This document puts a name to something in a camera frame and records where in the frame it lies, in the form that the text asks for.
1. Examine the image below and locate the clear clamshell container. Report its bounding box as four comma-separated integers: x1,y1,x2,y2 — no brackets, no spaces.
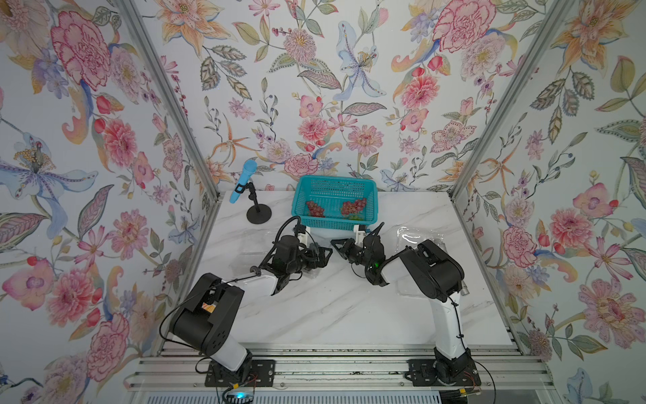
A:
230,230,275,277
394,226,447,299

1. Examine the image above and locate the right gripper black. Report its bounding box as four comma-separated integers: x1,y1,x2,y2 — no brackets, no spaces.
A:
330,239,374,272

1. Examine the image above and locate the red grape bunch front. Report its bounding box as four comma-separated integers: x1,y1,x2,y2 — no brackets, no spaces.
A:
306,200,325,217

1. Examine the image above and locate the teal plastic mesh basket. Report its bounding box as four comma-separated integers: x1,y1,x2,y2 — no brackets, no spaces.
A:
291,175,379,231

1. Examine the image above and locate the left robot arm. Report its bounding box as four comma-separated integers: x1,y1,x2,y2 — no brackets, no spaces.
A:
168,215,333,372

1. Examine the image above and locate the left aluminium frame post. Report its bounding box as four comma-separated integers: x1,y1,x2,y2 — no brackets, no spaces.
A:
113,0,221,200

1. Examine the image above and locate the blue microphone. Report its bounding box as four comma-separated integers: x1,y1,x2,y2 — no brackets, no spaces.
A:
230,160,257,204

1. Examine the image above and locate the right aluminium frame post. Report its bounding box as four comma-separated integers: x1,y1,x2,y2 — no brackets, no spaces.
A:
450,0,576,200

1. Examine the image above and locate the black microphone stand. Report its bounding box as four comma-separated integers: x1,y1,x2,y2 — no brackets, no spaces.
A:
230,181,272,225

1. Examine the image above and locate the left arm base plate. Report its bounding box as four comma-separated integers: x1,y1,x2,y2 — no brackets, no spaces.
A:
205,360,276,388

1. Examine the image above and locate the red grape bunch back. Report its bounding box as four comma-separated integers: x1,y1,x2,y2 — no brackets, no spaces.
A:
341,198,368,218

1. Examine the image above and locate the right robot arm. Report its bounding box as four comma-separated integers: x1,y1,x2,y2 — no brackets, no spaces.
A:
331,225,481,388

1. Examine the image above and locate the red grape bunch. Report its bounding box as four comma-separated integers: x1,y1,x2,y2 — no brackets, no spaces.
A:
341,198,368,218
306,200,325,217

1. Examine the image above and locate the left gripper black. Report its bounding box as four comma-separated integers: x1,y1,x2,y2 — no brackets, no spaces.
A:
285,244,333,276

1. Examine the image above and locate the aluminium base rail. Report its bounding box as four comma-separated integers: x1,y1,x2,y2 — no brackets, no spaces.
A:
124,343,553,392

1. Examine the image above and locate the aluminium frame post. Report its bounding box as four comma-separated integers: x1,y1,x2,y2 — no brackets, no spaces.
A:
113,0,221,200
450,0,576,200

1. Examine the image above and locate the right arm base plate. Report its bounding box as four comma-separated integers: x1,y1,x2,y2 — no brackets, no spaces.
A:
405,359,481,388

